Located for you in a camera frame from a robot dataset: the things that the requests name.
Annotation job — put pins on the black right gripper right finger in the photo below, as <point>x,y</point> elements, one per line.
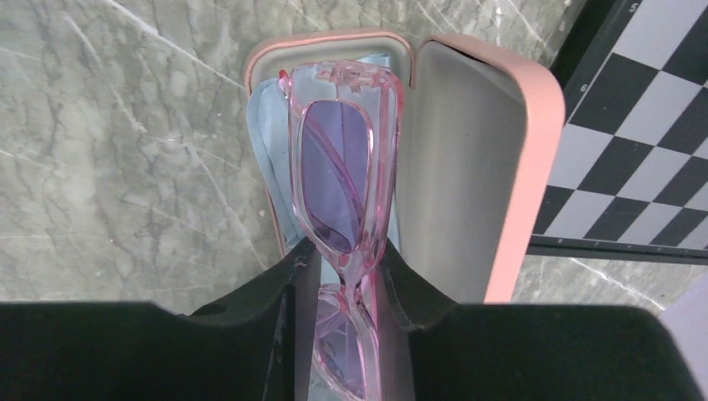
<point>433,348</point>

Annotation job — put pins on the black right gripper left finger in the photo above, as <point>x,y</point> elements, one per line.
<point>254,343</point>

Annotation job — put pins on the pink glasses case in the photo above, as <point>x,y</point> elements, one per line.
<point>481,126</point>

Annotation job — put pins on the small blue cleaning cloth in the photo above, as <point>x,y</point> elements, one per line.
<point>267,123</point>

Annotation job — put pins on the pink transparent sunglasses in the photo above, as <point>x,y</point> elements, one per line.
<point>344,122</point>

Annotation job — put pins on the black and white chessboard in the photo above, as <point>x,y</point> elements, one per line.
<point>629,181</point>

